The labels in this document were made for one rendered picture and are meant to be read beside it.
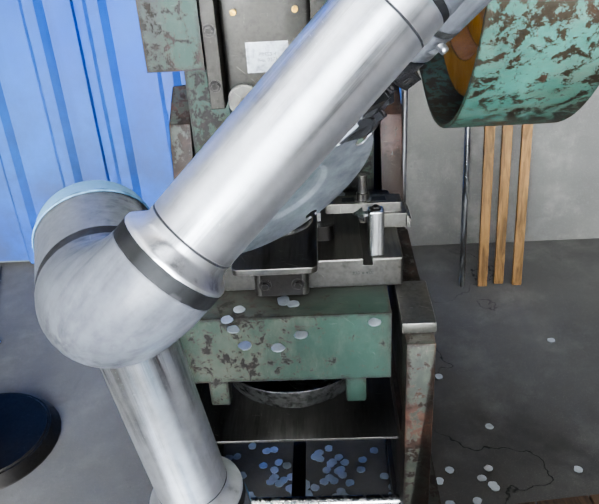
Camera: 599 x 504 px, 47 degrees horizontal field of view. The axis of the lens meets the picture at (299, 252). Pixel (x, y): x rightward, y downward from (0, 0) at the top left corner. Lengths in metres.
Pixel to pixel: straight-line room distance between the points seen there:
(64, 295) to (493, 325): 1.92
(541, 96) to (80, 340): 0.74
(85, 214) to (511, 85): 0.62
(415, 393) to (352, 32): 0.88
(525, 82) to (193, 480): 0.67
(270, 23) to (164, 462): 0.72
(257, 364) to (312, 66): 0.88
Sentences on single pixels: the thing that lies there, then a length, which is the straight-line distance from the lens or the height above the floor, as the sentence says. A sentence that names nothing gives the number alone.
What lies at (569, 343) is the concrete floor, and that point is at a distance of 2.32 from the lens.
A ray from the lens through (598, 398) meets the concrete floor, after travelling 2.14.
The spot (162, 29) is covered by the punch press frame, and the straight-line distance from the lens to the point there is 1.17.
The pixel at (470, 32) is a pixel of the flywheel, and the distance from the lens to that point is 1.37.
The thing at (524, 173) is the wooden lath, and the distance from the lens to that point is 2.42.
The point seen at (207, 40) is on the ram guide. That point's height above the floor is 1.10.
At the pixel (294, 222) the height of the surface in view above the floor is 0.85.
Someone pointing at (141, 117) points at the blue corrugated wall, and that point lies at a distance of 2.58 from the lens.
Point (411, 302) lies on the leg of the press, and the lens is 1.27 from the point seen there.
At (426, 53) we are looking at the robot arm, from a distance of 0.73.
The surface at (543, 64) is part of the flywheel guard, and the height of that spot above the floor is 1.10.
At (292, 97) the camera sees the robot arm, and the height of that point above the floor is 1.20.
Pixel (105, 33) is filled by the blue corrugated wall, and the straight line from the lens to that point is 2.50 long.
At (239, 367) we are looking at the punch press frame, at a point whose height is 0.53.
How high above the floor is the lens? 1.35
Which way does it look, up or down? 29 degrees down
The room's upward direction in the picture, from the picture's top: 4 degrees counter-clockwise
